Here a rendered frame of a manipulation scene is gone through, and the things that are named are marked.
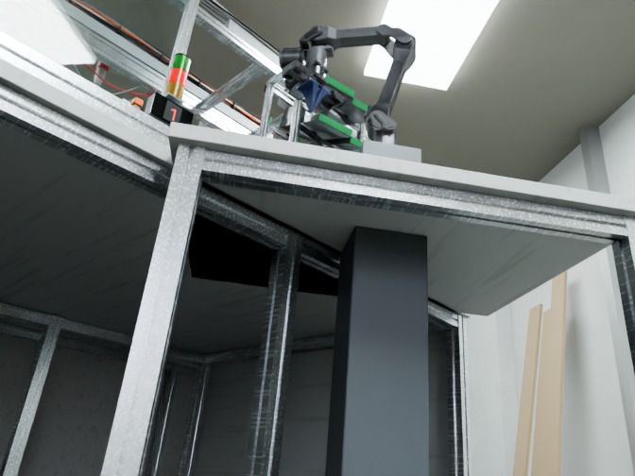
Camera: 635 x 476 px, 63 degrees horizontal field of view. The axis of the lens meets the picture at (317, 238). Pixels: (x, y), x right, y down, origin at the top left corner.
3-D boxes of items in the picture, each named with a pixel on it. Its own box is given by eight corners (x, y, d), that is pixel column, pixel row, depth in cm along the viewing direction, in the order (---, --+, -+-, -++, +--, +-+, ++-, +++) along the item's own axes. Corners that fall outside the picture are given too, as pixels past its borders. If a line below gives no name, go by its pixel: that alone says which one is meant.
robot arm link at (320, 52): (334, 54, 149) (303, 56, 150) (332, 39, 143) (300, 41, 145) (334, 73, 146) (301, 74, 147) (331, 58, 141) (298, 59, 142)
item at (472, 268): (661, 215, 96) (659, 201, 97) (167, 135, 85) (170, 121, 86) (488, 316, 159) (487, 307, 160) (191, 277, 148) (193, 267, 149)
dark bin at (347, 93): (352, 98, 174) (360, 77, 175) (321, 80, 168) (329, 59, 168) (312, 107, 198) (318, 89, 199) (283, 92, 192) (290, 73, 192)
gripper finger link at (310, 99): (320, 85, 138) (305, 94, 142) (311, 78, 136) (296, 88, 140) (318, 106, 135) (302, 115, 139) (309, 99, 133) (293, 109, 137)
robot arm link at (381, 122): (397, 149, 133) (397, 129, 135) (396, 128, 125) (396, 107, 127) (370, 150, 134) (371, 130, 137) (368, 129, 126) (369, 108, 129)
